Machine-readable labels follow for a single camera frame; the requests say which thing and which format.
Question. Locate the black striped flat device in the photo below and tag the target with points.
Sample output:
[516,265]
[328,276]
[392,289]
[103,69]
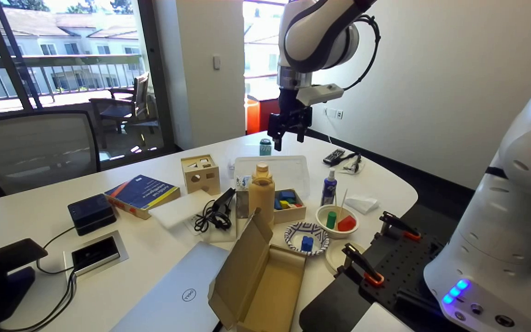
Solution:
[333,158]

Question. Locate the wooden box of blocks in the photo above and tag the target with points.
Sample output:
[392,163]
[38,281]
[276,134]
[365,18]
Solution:
[289,213]

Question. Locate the green toy piece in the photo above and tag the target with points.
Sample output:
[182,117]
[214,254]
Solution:
[330,220]

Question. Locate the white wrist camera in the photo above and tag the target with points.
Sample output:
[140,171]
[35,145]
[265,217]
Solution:
[320,93]

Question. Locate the blue rectangular block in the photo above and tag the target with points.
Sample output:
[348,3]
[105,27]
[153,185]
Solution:
[287,196]

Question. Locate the black smartphone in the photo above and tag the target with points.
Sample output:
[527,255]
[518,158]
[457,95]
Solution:
[94,254]

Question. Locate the blue patterned paper plate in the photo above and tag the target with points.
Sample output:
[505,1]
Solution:
[293,241]

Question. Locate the white tissue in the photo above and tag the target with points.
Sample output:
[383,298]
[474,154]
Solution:
[361,204]

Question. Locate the black glasses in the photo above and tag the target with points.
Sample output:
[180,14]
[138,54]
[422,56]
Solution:
[354,163]

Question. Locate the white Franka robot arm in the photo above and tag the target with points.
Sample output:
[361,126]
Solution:
[510,215]

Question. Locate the dark outdoor chair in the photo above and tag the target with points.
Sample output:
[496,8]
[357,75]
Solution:
[123,112]

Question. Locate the white foam sheet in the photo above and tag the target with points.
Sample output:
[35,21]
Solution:
[179,209]

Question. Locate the grey mesh office chair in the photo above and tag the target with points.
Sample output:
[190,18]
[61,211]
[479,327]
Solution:
[31,150]

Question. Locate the wooden shape sorter cube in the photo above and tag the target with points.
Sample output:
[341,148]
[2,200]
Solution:
[201,176]

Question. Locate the beige round bottle lid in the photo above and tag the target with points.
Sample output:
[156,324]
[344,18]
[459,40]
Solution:
[261,169]

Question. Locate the black clamp with orange tips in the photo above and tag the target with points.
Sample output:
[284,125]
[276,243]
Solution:
[396,226]
[359,265]

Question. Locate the blue block on plate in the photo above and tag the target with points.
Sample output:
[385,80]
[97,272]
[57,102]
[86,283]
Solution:
[306,244]

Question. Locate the white light switch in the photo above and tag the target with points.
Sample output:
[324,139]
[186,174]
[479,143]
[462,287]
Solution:
[215,62]

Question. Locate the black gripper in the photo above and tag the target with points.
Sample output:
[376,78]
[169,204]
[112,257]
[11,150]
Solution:
[293,104]

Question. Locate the black square box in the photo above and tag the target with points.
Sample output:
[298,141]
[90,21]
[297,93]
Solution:
[90,213]

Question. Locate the white wall outlet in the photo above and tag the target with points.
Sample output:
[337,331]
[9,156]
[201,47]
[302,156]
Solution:
[333,113]

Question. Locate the black perforated base board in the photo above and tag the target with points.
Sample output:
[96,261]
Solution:
[400,265]

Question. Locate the blue book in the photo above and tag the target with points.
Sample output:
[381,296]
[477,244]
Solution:
[142,195]

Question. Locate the blue glue bottle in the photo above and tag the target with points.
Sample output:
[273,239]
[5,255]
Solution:
[328,191]

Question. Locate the red toy piece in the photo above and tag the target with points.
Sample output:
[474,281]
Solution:
[346,224]

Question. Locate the red orange cabinet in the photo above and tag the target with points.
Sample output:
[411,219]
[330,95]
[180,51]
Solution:
[258,117]

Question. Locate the silver laptop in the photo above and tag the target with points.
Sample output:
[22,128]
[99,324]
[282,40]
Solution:
[173,296]

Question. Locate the small plain white plate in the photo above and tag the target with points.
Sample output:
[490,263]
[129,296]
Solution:
[333,257]

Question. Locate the white bowl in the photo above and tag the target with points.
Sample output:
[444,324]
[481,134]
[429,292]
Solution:
[326,233]

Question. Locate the open cardboard box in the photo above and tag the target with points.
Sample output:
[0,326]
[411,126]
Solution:
[265,289]

